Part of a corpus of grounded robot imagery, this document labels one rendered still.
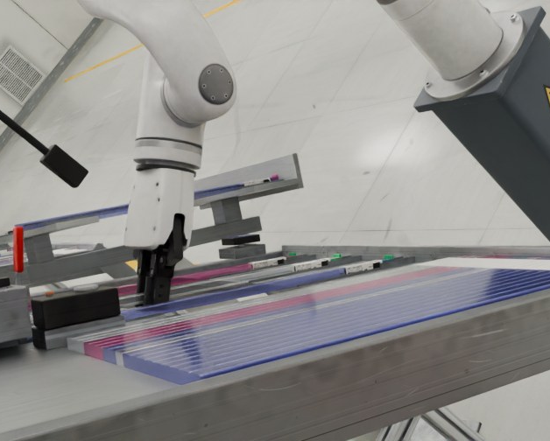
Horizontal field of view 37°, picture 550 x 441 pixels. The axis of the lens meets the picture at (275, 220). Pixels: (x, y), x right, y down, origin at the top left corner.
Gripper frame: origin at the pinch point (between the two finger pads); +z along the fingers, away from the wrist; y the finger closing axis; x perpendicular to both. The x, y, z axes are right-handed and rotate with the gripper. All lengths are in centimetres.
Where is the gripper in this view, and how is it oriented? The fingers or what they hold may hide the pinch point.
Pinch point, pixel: (152, 292)
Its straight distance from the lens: 103.7
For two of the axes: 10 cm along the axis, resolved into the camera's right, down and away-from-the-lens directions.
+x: 8.3, 1.3, 5.5
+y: 5.5, -0.2, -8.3
